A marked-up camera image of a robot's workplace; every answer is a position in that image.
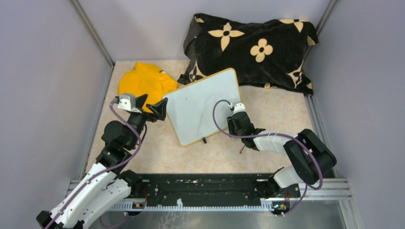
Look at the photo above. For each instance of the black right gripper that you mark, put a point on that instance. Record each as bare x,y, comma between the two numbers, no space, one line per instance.
230,124

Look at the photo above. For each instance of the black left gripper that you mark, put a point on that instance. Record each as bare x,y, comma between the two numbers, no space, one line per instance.
159,110

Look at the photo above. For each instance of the yellow-framed whiteboard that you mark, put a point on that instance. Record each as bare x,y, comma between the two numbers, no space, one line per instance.
199,109

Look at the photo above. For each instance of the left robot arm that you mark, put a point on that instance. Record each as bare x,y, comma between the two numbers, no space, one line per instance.
107,183

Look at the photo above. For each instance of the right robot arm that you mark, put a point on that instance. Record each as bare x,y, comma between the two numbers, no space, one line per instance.
310,158

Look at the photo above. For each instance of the yellow folded cloth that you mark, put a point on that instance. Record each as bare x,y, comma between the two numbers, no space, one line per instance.
148,79

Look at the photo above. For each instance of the black floral pillow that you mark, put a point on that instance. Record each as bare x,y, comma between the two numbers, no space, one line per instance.
265,55

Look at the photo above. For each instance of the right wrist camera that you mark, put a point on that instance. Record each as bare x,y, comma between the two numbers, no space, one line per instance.
237,108

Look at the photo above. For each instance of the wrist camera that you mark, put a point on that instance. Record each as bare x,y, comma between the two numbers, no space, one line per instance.
237,108
127,102

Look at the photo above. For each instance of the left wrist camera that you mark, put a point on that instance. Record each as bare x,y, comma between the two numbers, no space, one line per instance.
127,102

